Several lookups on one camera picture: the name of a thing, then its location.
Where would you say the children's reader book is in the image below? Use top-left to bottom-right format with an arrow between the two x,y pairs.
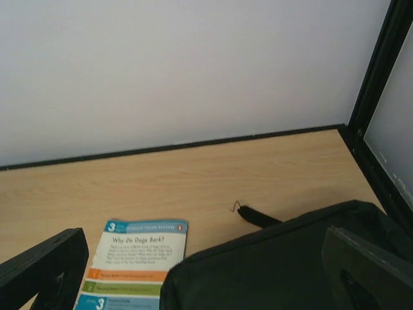
76,220 -> 188,309

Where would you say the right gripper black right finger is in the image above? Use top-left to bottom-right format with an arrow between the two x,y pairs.
321,227 -> 412,309

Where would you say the black student bag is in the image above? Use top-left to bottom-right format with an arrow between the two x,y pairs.
160,200 -> 412,309

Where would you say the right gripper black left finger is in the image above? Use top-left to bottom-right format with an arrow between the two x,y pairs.
1,227 -> 89,309

